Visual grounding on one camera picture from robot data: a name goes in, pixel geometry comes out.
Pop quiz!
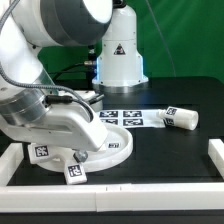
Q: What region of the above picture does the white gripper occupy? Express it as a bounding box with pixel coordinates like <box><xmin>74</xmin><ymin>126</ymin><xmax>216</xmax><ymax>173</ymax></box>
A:
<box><xmin>0</xmin><ymin>105</ymin><xmax>108</xmax><ymax>163</ymax></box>

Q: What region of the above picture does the white left fence bar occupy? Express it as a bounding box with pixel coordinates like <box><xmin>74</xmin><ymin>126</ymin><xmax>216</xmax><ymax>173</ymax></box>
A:
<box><xmin>0</xmin><ymin>143</ymin><xmax>24</xmax><ymax>187</ymax></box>

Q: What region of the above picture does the black cable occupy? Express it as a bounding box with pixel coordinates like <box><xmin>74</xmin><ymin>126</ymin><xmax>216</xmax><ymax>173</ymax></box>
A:
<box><xmin>49</xmin><ymin>61</ymin><xmax>98</xmax><ymax>81</ymax></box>

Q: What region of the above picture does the white fence bar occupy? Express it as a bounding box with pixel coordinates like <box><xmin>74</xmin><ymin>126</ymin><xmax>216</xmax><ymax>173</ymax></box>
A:
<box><xmin>208</xmin><ymin>139</ymin><xmax>224</xmax><ymax>175</ymax></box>
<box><xmin>0</xmin><ymin>183</ymin><xmax>224</xmax><ymax>212</ymax></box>
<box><xmin>0</xmin><ymin>143</ymin><xmax>24</xmax><ymax>187</ymax></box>

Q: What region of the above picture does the white marker sheet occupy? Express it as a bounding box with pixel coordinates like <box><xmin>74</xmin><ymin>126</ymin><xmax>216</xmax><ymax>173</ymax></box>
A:
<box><xmin>98</xmin><ymin>109</ymin><xmax>165</xmax><ymax>128</ymax></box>

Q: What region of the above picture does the white front fence bar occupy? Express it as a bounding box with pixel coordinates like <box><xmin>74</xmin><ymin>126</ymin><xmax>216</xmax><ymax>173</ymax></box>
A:
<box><xmin>0</xmin><ymin>183</ymin><xmax>224</xmax><ymax>212</ymax></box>

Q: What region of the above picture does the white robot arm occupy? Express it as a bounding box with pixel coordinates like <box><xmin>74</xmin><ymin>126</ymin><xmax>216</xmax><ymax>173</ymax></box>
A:
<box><xmin>0</xmin><ymin>0</ymin><xmax>148</xmax><ymax>163</ymax></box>

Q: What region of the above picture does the white cross-shaped table base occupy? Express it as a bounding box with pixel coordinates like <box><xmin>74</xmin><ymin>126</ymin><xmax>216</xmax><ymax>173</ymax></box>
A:
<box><xmin>28</xmin><ymin>143</ymin><xmax>87</xmax><ymax>185</ymax></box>

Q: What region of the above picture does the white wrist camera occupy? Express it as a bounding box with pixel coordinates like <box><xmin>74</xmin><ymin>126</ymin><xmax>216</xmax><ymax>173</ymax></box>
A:
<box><xmin>76</xmin><ymin>90</ymin><xmax>104</xmax><ymax>112</ymax></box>

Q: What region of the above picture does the white right fence bar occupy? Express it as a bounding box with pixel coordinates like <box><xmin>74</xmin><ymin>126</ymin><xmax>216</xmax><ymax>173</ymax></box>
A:
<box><xmin>208</xmin><ymin>139</ymin><xmax>224</xmax><ymax>175</ymax></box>

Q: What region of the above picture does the black camera stand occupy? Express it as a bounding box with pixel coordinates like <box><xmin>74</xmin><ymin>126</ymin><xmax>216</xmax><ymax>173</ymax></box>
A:
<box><xmin>87</xmin><ymin>45</ymin><xmax>97</xmax><ymax>90</ymax></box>

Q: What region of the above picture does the white round table top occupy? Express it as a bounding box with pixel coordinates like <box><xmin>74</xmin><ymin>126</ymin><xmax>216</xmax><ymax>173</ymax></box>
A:
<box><xmin>33</xmin><ymin>125</ymin><xmax>134</xmax><ymax>174</ymax></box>

